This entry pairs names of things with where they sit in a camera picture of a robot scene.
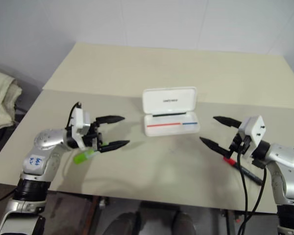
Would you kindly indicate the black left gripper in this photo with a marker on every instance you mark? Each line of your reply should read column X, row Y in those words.
column 91, row 135

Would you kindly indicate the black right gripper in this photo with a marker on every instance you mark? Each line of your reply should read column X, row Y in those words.
column 240, row 143

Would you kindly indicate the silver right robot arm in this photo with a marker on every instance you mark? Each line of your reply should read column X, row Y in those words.
column 283, row 154

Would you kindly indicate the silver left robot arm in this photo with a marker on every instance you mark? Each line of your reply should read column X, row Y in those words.
column 45, row 142

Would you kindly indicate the white open pencil case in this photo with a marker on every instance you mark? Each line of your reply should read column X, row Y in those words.
column 171, row 112

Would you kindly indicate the green highlighter marker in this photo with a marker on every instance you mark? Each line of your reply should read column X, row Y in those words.
column 83, row 157

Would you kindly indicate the black marker with red cap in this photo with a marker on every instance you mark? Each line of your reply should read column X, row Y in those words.
column 245, row 171

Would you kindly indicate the cream folded cloth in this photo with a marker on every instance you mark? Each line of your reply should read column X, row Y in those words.
column 1, row 98

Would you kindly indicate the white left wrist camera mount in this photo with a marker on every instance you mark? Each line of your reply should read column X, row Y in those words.
column 78, row 122

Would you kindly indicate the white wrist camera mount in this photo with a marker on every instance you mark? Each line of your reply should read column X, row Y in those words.
column 256, row 129
column 78, row 122

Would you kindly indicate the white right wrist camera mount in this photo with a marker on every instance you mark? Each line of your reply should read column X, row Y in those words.
column 256, row 129

